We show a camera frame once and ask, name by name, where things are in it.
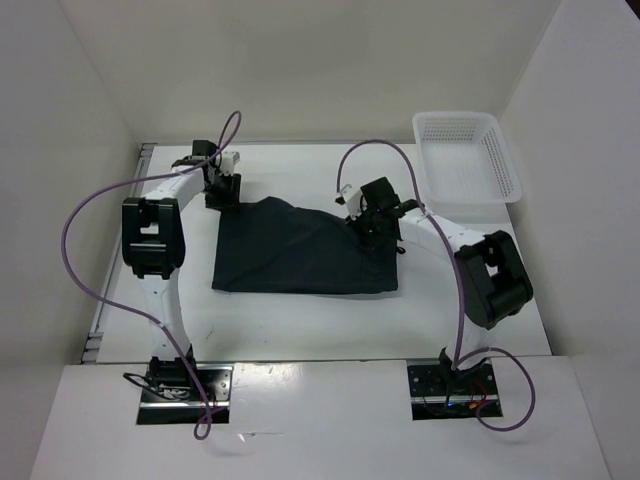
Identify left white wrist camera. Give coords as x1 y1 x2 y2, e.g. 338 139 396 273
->
217 151 240 176

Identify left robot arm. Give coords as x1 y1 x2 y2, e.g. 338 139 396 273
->
122 140 241 400

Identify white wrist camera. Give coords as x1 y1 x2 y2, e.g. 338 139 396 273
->
217 151 240 176
335 184 364 219

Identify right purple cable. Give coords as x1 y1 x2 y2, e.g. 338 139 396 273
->
337 139 538 431

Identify dark navy shorts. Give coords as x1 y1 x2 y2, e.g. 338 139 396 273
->
212 197 398 295

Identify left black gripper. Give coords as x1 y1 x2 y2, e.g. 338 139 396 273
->
202 170 241 214

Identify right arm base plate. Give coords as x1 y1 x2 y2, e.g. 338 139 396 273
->
406 359 503 421

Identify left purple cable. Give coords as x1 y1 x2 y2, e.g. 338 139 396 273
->
60 110 245 440

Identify white perforated plastic basket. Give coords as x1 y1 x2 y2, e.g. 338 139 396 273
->
412 111 523 205

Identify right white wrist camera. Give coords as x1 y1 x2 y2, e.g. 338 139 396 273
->
335 184 364 219

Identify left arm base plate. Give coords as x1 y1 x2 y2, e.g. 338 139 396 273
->
130 365 233 426

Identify purple cable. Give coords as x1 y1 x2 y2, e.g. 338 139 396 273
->
337 139 538 431
60 110 245 440

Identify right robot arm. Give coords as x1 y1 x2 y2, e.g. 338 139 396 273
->
336 177 533 393

